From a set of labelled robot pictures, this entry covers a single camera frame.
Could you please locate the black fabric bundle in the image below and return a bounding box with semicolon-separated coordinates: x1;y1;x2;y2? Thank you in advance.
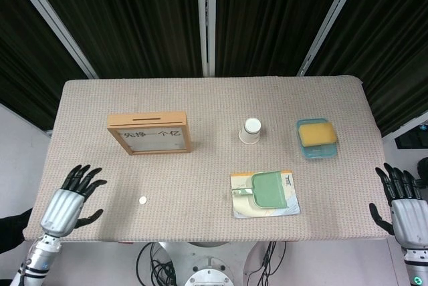
0;208;33;254

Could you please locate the dark monitor screen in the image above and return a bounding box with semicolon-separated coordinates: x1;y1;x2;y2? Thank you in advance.
394;128;428;150

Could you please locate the green plastic dustpan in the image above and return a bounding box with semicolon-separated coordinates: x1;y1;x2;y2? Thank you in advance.
231;171;288;209

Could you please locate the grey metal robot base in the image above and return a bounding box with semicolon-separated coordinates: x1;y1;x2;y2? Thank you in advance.
156;241;265;286

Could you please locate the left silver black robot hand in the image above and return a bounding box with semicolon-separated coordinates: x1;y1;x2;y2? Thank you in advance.
39;164;108;237

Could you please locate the black cable bundle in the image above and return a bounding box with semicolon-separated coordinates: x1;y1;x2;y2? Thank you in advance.
256;241;279;281
138;241;185;286

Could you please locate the yellow sponge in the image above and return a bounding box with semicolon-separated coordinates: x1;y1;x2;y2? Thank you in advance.
298;122;338;148

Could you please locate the white paper cup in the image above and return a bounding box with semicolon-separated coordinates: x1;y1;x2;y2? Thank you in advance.
238;117;261;146

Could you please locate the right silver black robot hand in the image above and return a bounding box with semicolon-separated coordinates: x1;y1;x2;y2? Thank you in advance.
368;162;428;250

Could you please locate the beige woven tablecloth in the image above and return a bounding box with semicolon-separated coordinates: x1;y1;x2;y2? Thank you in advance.
25;76;398;243

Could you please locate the worn paper notebook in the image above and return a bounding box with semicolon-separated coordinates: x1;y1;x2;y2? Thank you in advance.
229;169;302;219

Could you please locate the white metal frame post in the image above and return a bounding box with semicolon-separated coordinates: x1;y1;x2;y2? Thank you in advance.
296;0;369;76
195;0;218;78
5;0;100;80

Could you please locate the wooden coin box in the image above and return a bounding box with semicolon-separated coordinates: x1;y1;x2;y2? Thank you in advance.
107;111;193;156

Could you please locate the clear blue plastic container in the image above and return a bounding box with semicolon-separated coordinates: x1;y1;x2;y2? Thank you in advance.
295;118;338;160

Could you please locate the black curtain panel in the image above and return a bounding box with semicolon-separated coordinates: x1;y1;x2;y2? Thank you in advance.
0;0;91;132
307;0;428;137
26;0;205;79
213;0;352;78

